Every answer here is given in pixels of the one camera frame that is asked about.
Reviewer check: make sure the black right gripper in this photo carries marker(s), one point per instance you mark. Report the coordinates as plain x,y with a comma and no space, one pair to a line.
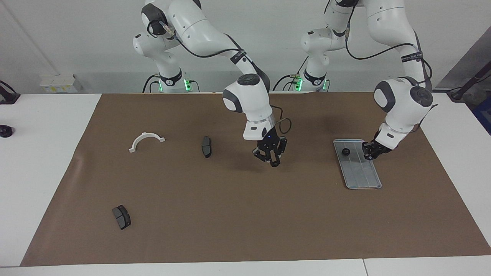
271,142

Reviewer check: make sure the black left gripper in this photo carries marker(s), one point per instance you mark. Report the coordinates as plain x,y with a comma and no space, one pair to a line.
381,145

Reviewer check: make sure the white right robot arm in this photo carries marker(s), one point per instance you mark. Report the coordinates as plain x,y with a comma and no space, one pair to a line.
249,99

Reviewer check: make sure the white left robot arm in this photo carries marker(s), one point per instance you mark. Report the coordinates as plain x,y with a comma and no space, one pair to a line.
399,111

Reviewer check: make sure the silver metal tray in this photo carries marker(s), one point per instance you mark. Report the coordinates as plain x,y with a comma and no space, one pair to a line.
360,172

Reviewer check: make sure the single gray brake pad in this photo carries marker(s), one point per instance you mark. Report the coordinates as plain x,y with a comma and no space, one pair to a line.
206,147

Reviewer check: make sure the brown paper table mat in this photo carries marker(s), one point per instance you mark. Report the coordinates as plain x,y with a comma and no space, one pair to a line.
230,222

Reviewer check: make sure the black stand with base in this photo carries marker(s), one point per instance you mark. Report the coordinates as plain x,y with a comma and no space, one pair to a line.
458,94

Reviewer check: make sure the blue object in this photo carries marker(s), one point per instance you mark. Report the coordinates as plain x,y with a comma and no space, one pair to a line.
484,115

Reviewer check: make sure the stacked dark brake pads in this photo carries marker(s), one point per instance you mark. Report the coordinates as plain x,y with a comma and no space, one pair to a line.
122,218

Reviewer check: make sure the white socket box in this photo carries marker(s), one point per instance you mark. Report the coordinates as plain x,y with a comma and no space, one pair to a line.
57,84

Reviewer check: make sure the black round knob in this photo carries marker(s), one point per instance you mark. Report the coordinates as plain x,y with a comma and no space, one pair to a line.
5,131

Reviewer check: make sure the black clamp mount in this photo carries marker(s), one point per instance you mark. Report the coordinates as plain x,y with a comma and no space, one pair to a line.
9,99

